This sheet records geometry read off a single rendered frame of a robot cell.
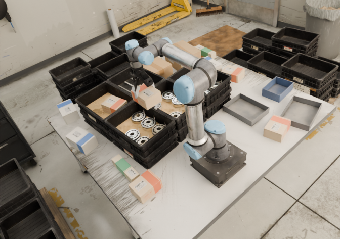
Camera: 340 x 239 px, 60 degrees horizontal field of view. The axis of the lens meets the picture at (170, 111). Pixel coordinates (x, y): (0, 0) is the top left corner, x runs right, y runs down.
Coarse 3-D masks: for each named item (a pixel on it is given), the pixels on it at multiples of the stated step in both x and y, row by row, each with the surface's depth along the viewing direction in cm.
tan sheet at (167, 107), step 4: (164, 104) 218; (168, 104) 217; (172, 104) 216; (164, 108) 214; (168, 108) 213; (172, 108) 213; (176, 108) 212; (180, 108) 212; (184, 108) 211; (168, 112) 210; (172, 112) 209; (180, 112) 208
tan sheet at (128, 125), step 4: (128, 120) 210; (120, 124) 207; (124, 124) 207; (128, 124) 206; (132, 124) 206; (136, 124) 205; (140, 124) 204; (120, 128) 204; (124, 128) 204; (128, 128) 203; (132, 128) 202; (136, 128) 202; (140, 128) 201; (124, 132) 200; (140, 132) 198; (144, 132) 198; (148, 132) 197; (148, 136) 194; (152, 136) 194
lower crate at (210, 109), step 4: (228, 92) 221; (224, 96) 219; (228, 96) 225; (220, 100) 217; (224, 100) 222; (228, 100) 228; (212, 104) 212; (216, 104) 217; (220, 104) 221; (208, 108) 210; (212, 108) 216; (216, 108) 220; (220, 108) 223; (208, 112) 214; (212, 112) 218; (216, 112) 220; (208, 116) 216
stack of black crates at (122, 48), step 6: (126, 36) 377; (132, 36) 382; (138, 36) 378; (144, 36) 365; (114, 42) 370; (120, 42) 375; (138, 42) 358; (144, 42) 364; (114, 48) 361; (120, 48) 372; (120, 54) 355
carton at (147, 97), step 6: (144, 84) 188; (144, 90) 183; (150, 90) 182; (156, 90) 181; (132, 96) 188; (138, 96) 180; (144, 96) 179; (150, 96) 178; (156, 96) 180; (138, 102) 185; (144, 102) 177; (150, 102) 179; (156, 102) 182
